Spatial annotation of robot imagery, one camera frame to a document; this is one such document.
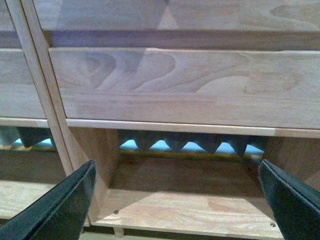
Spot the lower wooden drawer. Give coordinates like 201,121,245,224
49,47,320,130

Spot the wooden shelf unit left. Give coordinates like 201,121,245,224
0,0,74,221

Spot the wooden shelf unit right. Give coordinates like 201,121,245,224
20,0,320,240

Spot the upper wooden drawer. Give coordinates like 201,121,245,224
34,0,320,32

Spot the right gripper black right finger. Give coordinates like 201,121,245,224
258,159,320,240

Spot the wooden shelf unit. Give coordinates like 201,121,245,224
0,0,74,221
20,0,320,240

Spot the wooden drawer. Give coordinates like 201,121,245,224
49,47,320,130
34,0,320,32

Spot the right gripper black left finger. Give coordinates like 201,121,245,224
0,159,97,240

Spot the grey acoustic foam panel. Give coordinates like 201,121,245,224
0,125,268,157

